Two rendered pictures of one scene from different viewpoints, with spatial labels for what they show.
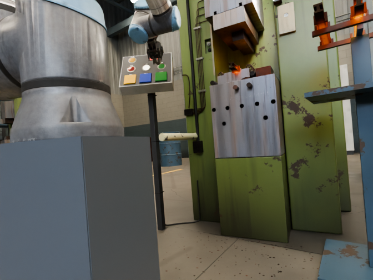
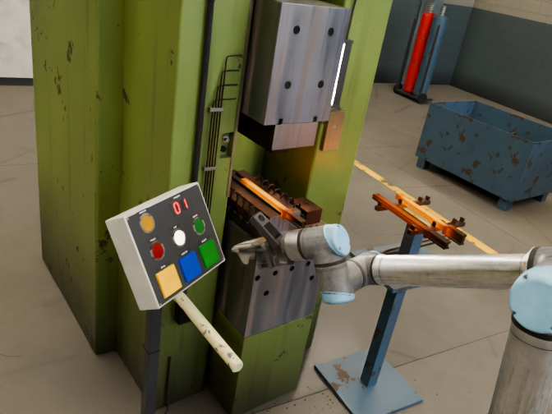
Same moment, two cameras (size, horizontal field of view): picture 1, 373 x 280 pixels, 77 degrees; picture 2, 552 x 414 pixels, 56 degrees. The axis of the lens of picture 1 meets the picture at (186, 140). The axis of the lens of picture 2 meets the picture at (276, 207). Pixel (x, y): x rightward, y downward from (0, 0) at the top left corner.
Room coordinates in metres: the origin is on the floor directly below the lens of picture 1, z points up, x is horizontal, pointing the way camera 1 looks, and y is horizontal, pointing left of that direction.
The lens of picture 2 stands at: (0.78, 1.39, 1.91)
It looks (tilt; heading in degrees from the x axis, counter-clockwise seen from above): 26 degrees down; 292
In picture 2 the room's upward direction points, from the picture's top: 10 degrees clockwise
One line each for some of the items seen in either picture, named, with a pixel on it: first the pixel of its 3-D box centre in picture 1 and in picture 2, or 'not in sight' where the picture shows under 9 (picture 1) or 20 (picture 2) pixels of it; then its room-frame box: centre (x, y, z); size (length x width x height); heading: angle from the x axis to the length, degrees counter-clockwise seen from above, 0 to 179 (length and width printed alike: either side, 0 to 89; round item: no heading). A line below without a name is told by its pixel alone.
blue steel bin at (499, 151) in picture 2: not in sight; (489, 151); (0.78, -4.37, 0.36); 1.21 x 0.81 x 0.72; 151
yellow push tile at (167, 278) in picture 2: (130, 79); (167, 281); (1.49, 0.33, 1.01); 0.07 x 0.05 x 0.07; 87
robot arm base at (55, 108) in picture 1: (70, 114); not in sight; (0.44, 0.22, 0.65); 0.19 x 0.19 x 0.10
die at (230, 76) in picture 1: (241, 83); (250, 200); (1.61, -0.41, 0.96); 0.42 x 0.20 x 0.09; 152
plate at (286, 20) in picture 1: (286, 19); (333, 130); (1.39, -0.65, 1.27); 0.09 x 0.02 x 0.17; 62
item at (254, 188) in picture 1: (258, 188); (239, 329); (1.59, -0.46, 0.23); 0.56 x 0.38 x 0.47; 152
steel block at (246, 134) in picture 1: (253, 120); (251, 249); (1.59, -0.46, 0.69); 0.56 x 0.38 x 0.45; 152
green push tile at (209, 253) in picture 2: (161, 76); (208, 253); (1.48, 0.13, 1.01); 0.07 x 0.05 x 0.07; 87
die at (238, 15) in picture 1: (237, 31); (262, 117); (1.61, -0.41, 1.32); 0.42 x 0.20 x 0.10; 152
